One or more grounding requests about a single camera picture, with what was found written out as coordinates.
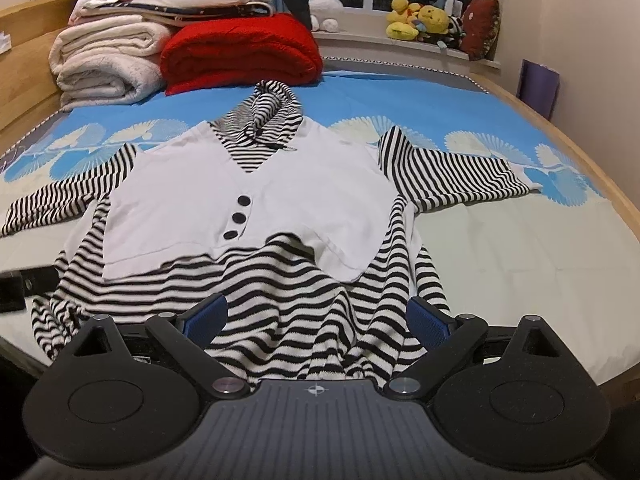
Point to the cream folded fleece blanket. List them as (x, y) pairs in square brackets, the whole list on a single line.
[(110, 61)]

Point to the yellow bird plush toy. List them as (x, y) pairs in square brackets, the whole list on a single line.
[(432, 21)]

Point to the purple paper bag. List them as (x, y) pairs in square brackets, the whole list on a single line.
[(538, 88)]

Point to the blue white patterned bed sheet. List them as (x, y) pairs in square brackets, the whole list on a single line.
[(450, 169)]

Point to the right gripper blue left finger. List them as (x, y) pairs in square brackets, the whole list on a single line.
[(186, 336)]

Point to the black white striped hooded top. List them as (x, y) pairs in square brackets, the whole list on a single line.
[(260, 239)]

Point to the yellow duck plush toy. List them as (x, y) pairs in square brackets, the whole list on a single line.
[(400, 20)]

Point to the white round plush toy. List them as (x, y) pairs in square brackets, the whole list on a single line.
[(325, 15)]

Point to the red knitted folded blanket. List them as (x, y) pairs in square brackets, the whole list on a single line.
[(240, 52)]

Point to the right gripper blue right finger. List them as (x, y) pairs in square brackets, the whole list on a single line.
[(450, 345)]

